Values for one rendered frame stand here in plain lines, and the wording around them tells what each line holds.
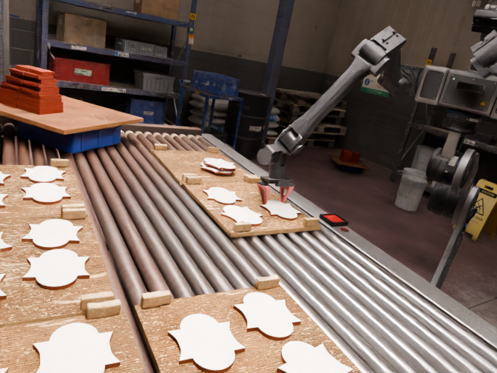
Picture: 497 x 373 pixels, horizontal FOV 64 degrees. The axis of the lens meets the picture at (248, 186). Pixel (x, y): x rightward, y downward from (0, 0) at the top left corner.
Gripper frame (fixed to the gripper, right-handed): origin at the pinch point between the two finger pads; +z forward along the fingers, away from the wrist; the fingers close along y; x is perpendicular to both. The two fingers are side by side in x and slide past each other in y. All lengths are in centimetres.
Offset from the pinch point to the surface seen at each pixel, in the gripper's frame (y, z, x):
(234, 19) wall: 217, -165, 500
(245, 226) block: -21.0, 1.8, -18.4
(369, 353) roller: -17, 14, -68
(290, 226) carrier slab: -3.4, 3.8, -16.5
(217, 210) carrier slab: -23.7, 1.2, -3.0
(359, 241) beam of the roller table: 19.5, 7.7, -25.1
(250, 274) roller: -28.6, 8.7, -36.4
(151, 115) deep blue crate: 76, -6, 451
